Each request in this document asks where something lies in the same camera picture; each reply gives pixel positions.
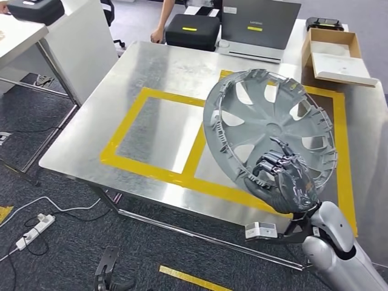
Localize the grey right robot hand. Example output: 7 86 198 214
243 136 322 216

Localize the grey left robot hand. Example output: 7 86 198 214
104 278 136 291

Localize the grey plastic hubcap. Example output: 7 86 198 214
203 69 338 198

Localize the yellow workbench tape outline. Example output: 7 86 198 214
100 70 359 238

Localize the metal top workbench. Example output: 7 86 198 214
38 18 388 272

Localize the black zip case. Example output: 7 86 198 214
165 13 221 52
6 0 66 27

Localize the yellow floor tape strip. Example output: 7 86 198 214
159 264 233 291
0 205 14 224

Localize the white desk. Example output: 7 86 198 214
0 0 119 186

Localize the white power strip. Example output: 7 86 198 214
16 213 57 252

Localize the grey laptop box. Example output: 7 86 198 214
215 0 302 64

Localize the white flat box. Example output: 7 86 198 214
311 52 379 89

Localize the brown cardboard box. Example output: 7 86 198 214
301 27 363 81

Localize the black tray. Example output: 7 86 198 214
305 16 346 33

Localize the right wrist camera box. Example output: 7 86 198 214
245 221 314 247

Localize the white floor cable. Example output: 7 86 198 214
0 195 102 230

